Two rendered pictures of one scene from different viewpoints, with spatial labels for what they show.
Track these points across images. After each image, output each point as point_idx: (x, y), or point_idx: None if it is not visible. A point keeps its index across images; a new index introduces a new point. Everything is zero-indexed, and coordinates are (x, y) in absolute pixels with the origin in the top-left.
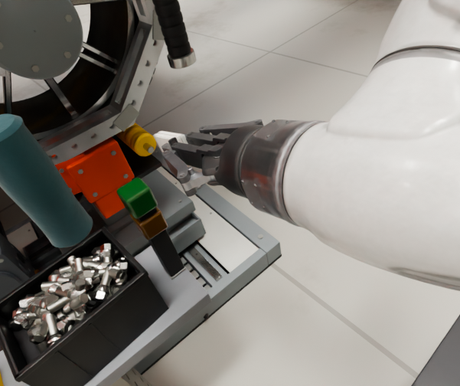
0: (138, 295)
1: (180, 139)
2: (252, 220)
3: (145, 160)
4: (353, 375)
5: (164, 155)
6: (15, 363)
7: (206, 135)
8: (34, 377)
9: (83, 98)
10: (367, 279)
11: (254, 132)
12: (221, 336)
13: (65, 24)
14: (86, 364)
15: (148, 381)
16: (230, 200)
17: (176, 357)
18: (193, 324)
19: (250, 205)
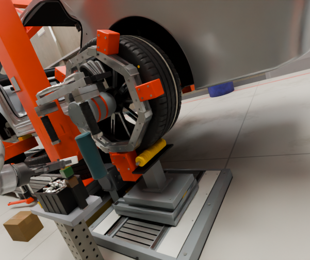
0: (56, 199)
1: (60, 160)
2: (211, 247)
3: (144, 167)
4: None
5: (51, 162)
6: (38, 190)
7: (53, 162)
8: (37, 196)
9: None
10: None
11: (12, 164)
12: None
13: (82, 115)
14: (47, 206)
15: (109, 254)
16: (221, 226)
17: (119, 258)
18: (131, 254)
19: (223, 240)
